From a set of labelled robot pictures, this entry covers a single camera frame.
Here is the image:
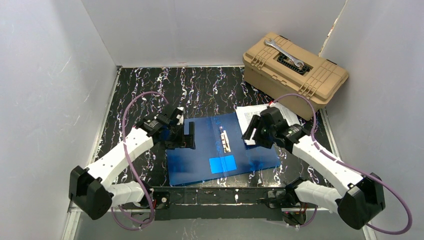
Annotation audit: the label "blue plastic folder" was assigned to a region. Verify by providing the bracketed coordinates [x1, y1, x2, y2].
[166, 112, 280, 186]

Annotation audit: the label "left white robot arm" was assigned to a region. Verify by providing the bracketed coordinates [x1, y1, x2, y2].
[68, 106, 196, 220]

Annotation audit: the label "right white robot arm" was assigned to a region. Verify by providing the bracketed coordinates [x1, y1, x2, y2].
[242, 107, 386, 230]

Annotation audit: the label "white printed paper files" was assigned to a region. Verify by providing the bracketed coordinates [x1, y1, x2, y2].
[236, 103, 307, 149]

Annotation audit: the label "tan plastic toolbox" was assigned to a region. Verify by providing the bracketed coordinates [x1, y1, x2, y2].
[242, 32, 349, 121]

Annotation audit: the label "silver open-end wrench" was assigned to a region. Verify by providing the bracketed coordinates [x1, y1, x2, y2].
[264, 38, 305, 69]

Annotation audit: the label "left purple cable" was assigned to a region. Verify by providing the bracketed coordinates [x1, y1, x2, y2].
[110, 91, 170, 232]

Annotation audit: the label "aluminium frame rail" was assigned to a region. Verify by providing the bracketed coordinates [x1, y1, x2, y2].
[62, 186, 376, 240]

